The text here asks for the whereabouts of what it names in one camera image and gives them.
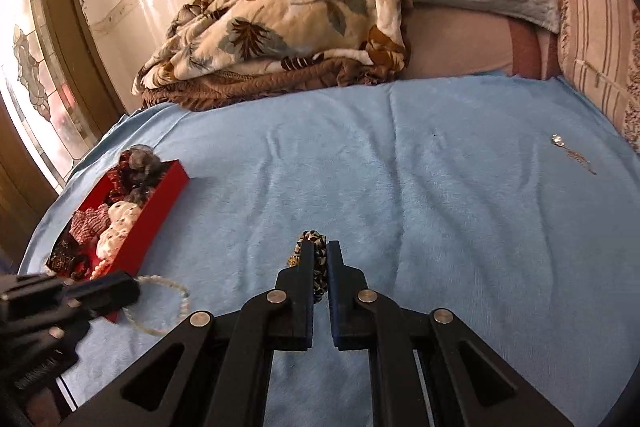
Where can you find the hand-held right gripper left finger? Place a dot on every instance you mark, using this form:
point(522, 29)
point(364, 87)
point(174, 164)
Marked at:
point(309, 277)

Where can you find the pink bed sheet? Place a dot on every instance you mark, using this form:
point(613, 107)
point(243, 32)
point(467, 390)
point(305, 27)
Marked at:
point(460, 47)

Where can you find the dark red scrunchie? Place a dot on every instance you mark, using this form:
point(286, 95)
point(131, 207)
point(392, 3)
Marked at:
point(117, 184)

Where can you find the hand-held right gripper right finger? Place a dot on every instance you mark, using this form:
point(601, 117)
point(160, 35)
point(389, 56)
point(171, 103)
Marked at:
point(334, 277)

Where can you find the pink striped quilt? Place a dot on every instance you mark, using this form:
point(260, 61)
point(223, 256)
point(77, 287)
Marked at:
point(600, 32)

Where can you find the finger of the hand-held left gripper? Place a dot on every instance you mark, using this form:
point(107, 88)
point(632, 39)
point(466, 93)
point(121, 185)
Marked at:
point(30, 289)
point(110, 294)

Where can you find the wooden window frame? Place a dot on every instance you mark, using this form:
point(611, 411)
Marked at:
point(75, 57)

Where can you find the grey furry scrunchie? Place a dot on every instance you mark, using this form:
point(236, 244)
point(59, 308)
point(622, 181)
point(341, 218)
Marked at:
point(145, 164)

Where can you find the red box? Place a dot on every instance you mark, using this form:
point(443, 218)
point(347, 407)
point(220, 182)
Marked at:
point(160, 202)

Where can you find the blue bed sheet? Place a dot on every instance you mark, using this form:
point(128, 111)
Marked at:
point(400, 207)

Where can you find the leaf print blanket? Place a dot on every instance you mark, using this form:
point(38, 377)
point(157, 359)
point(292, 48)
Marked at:
point(300, 7)

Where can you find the leopard print scrunchie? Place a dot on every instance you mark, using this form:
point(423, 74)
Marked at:
point(310, 237)

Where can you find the brown blanket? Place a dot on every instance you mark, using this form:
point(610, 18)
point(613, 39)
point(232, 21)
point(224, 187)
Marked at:
point(250, 87)

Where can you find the stained glass window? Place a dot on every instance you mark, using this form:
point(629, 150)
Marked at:
point(35, 82)

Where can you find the white floral scrunchie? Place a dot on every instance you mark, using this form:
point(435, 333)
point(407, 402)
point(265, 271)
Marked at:
point(122, 214)

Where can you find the red white striped scrunchie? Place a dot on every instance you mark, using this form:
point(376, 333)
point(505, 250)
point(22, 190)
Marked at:
point(90, 222)

